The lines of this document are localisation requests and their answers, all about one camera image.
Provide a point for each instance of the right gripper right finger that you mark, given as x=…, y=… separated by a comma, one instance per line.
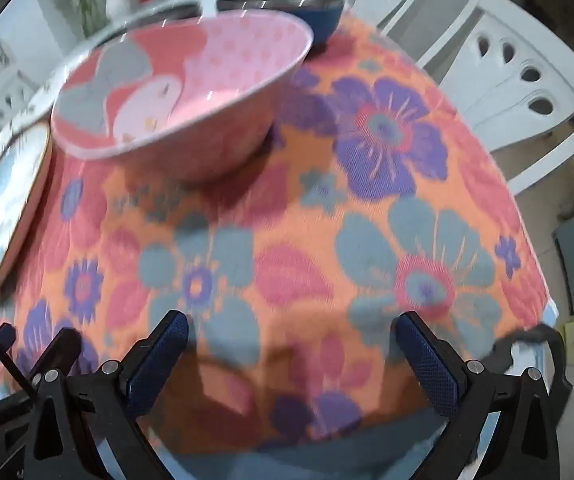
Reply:
x=436, y=365

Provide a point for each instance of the white chair near right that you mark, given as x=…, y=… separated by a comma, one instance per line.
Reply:
x=509, y=77

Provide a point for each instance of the pink cartoon bowl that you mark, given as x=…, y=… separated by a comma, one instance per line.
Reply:
x=192, y=99

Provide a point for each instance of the sunflower round plate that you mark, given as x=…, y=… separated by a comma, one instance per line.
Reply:
x=23, y=170

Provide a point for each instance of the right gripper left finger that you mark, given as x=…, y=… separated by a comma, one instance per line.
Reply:
x=150, y=361

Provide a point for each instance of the large forest octagonal plate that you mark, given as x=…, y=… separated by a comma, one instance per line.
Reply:
x=42, y=100

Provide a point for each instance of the blue steel bowl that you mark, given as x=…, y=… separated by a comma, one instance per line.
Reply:
x=323, y=16

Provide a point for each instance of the white ribbed vase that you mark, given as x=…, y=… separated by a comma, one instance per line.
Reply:
x=116, y=9

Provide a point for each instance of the red steel bowl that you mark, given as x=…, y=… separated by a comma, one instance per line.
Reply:
x=171, y=12

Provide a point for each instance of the floral orange tablecloth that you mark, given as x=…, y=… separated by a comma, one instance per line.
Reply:
x=372, y=198

